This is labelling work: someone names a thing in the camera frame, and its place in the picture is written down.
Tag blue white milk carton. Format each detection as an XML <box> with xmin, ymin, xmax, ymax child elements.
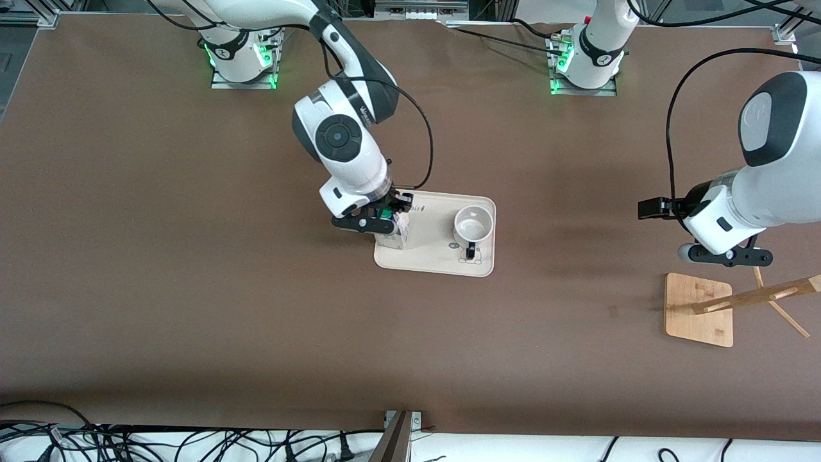
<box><xmin>375</xmin><ymin>204</ymin><xmax>412</xmax><ymax>252</ymax></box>

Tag white smiley mug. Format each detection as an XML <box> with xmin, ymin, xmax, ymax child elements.
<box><xmin>453</xmin><ymin>205</ymin><xmax>495</xmax><ymax>261</ymax></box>

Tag bamboo cup rack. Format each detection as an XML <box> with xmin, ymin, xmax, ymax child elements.
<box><xmin>664</xmin><ymin>264</ymin><xmax>821</xmax><ymax>348</ymax></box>

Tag cream rabbit print tray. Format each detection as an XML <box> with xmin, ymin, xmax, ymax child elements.
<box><xmin>374</xmin><ymin>190</ymin><xmax>498</xmax><ymax>278</ymax></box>

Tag grey power strip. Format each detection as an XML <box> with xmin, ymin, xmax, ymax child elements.
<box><xmin>374</xmin><ymin>0</ymin><xmax>470</xmax><ymax>21</ymax></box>

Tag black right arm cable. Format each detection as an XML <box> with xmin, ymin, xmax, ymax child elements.
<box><xmin>144</xmin><ymin>0</ymin><xmax>435</xmax><ymax>191</ymax></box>

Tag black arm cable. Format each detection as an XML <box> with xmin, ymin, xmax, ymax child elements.
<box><xmin>144</xmin><ymin>0</ymin><xmax>435</xmax><ymax>191</ymax></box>
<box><xmin>625</xmin><ymin>0</ymin><xmax>821</xmax><ymax>216</ymax></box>

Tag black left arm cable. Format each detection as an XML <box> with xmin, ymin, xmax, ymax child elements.
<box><xmin>625</xmin><ymin>0</ymin><xmax>821</xmax><ymax>216</ymax></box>

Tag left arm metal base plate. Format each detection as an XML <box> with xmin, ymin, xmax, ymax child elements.
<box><xmin>548</xmin><ymin>35</ymin><xmax>618</xmax><ymax>97</ymax></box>

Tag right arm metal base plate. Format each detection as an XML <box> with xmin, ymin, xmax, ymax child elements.
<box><xmin>210</xmin><ymin>29</ymin><xmax>279</xmax><ymax>90</ymax></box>

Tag black base supply cable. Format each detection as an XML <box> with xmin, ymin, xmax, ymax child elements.
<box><xmin>443</xmin><ymin>18</ymin><xmax>571</xmax><ymax>58</ymax></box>

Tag small metal table bracket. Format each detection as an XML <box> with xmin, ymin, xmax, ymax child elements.
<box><xmin>384</xmin><ymin>411</ymin><xmax>423</xmax><ymax>431</ymax></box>

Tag aluminium frame profile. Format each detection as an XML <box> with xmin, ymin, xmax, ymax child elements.
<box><xmin>779</xmin><ymin>0</ymin><xmax>821</xmax><ymax>39</ymax></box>

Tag dark metal camera pole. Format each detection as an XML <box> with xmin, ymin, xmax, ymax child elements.
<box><xmin>369</xmin><ymin>411</ymin><xmax>414</xmax><ymax>462</ymax></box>

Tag tangled black floor cables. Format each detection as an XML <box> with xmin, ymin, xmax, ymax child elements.
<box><xmin>0</xmin><ymin>401</ymin><xmax>385</xmax><ymax>462</ymax></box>

